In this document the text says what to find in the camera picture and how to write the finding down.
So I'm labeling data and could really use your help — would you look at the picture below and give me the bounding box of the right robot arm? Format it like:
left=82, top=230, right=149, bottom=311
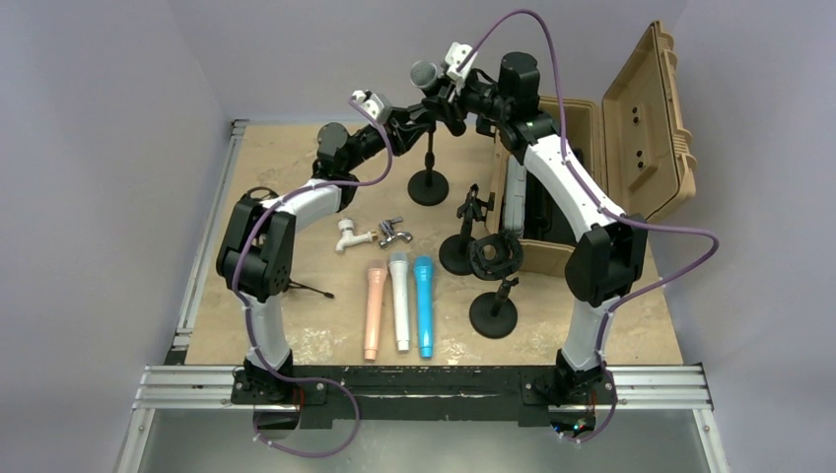
left=424, top=43, right=647, bottom=405

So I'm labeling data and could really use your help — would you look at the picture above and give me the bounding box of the black tripod shock mount stand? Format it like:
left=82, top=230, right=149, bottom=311
left=244, top=186, right=335, bottom=300

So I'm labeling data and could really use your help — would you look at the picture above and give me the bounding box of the black tray insert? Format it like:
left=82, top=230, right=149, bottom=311
left=523, top=172, right=577, bottom=246

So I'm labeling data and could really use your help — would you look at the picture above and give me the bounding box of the tan plastic tool case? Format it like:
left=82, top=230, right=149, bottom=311
left=485, top=21, right=696, bottom=278

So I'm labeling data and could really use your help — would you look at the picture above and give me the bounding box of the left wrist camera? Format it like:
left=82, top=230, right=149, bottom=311
left=350, top=90, right=393, bottom=124

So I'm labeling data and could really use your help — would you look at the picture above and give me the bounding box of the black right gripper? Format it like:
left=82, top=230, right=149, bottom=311
left=423, top=70, right=511, bottom=123

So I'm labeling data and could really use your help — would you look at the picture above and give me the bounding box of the white microphone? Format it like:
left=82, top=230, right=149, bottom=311
left=388, top=252, right=410, bottom=353

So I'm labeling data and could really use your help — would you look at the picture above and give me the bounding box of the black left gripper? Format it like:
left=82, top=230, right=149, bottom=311
left=343, top=109, right=429, bottom=173

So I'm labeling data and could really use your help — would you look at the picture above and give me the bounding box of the pink microphone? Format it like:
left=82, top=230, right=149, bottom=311
left=363, top=259, right=388, bottom=362

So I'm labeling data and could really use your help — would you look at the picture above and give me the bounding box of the black glitter microphone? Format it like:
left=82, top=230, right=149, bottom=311
left=409, top=60, right=440, bottom=92

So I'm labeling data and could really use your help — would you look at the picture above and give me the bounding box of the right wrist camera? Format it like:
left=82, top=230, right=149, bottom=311
left=443, top=42, right=477, bottom=93

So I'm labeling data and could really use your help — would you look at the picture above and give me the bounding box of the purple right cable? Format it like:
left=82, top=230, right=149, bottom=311
left=456, top=8, right=721, bottom=445

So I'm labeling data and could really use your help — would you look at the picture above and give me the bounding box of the grey plastic box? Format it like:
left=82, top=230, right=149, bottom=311
left=502, top=156, right=527, bottom=238

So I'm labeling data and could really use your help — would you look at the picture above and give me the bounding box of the purple cable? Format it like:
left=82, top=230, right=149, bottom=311
left=456, top=8, right=721, bottom=445
left=232, top=98, right=395, bottom=460

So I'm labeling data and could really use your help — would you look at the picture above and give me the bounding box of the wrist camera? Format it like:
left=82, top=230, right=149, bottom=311
left=443, top=42, right=477, bottom=93
left=350, top=90, right=393, bottom=124

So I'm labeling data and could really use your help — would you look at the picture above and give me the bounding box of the white plastic faucet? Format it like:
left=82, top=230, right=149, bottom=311
left=335, top=218, right=378, bottom=254

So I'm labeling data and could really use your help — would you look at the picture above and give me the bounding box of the black clip stand pink mic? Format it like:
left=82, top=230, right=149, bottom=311
left=438, top=183, right=493, bottom=276

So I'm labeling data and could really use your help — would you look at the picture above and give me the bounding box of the chrome metal faucet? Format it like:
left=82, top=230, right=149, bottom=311
left=379, top=217, right=414, bottom=249

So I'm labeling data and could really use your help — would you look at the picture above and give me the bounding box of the black stand glitter mic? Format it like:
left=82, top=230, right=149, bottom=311
left=407, top=125, right=450, bottom=207

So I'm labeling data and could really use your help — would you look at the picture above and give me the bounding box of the black round-base shock mount stand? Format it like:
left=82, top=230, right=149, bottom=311
left=466, top=231, right=523, bottom=339

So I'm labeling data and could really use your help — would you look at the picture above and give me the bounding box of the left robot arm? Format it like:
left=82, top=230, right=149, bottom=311
left=216, top=91, right=465, bottom=404

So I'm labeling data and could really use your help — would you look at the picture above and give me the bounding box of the blue microphone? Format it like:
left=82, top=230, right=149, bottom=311
left=413, top=255, right=434, bottom=360

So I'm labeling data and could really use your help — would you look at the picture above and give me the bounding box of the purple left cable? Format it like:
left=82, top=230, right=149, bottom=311
left=232, top=98, right=395, bottom=460

